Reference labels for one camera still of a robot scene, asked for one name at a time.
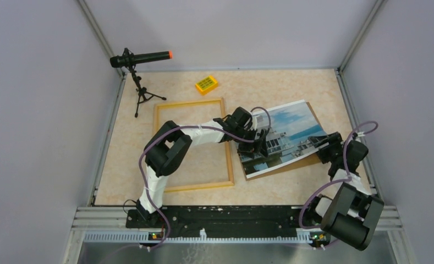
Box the aluminium front rail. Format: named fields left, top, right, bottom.
left=63, top=204, right=417, bottom=263

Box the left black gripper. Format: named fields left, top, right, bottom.
left=233, top=126, right=268, bottom=160

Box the building and sky photo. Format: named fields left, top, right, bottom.
left=238, top=99, right=328, bottom=179

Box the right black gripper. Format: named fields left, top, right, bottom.
left=308, top=132, right=345, bottom=163

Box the wooden yellow picture frame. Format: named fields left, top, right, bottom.
left=153, top=97, right=234, bottom=193

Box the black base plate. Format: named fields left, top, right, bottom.
left=125, top=205, right=301, bottom=239

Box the black microphone on tripod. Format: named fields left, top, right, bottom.
left=109, top=48, right=173, bottom=118

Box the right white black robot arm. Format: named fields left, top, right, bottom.
left=298, top=133, right=384, bottom=251

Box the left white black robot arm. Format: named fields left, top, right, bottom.
left=135, top=107, right=324, bottom=227

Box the yellow green toy block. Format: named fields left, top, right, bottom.
left=195, top=75, right=219, bottom=96

